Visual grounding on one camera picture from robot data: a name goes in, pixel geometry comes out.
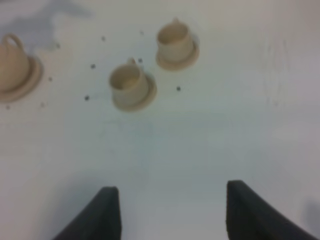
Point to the beige cup saucer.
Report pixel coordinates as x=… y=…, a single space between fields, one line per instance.
x=145 y=102
x=177 y=66

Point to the beige far cup saucer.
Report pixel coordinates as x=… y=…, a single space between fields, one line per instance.
x=177 y=66

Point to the beige teacup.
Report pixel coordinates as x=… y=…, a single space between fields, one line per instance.
x=174 y=41
x=128 y=84

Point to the beige near cup saucer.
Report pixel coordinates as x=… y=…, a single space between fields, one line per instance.
x=145 y=102

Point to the beige far teacup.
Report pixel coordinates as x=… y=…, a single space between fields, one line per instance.
x=174 y=41

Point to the beige teapot saucer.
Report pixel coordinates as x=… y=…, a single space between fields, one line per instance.
x=33 y=78

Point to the beige near teacup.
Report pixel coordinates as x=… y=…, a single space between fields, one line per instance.
x=128 y=84

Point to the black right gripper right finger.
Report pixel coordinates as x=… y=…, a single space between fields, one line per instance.
x=249 y=217

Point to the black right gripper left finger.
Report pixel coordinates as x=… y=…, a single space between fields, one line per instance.
x=99 y=220

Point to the beige clay teapot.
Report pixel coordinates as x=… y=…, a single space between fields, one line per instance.
x=14 y=63

